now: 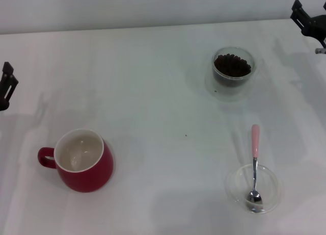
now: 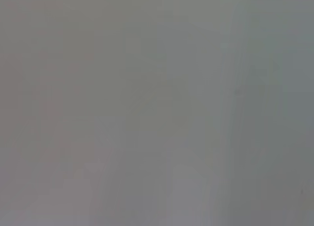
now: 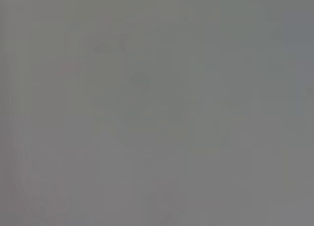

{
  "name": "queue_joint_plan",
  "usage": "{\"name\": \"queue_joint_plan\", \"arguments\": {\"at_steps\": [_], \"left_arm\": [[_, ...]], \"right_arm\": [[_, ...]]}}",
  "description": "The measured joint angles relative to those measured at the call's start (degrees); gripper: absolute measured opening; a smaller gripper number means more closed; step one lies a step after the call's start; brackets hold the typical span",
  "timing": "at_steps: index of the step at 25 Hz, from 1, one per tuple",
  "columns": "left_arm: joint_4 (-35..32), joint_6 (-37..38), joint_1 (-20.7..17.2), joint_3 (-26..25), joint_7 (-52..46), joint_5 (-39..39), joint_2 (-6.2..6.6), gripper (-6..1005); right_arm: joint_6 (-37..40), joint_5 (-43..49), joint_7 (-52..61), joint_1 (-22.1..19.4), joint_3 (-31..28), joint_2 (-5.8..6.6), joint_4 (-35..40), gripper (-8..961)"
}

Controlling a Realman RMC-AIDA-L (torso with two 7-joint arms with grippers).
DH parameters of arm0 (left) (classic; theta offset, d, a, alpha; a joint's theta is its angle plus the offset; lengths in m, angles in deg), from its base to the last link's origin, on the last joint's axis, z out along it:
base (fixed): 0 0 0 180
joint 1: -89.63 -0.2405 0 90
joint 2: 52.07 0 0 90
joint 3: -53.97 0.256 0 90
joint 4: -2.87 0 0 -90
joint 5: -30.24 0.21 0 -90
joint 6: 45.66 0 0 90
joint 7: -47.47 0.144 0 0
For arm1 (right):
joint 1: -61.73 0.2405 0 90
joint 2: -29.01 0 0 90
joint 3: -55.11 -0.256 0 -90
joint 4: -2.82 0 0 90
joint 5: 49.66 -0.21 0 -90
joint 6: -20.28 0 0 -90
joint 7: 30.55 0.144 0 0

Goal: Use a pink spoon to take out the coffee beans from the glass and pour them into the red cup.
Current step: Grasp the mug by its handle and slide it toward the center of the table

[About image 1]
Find clear glass cup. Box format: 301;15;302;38
211;46;265;89

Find red ceramic mug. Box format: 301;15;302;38
37;128;115;193

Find clear glass saucer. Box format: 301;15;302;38
205;66;260;102

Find clear glass bowl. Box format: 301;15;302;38
224;163;282;215

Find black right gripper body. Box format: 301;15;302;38
305;14;326;48

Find pink handled metal spoon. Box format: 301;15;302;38
246;124;263;205

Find coffee beans heap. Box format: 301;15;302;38
213;53;252;88

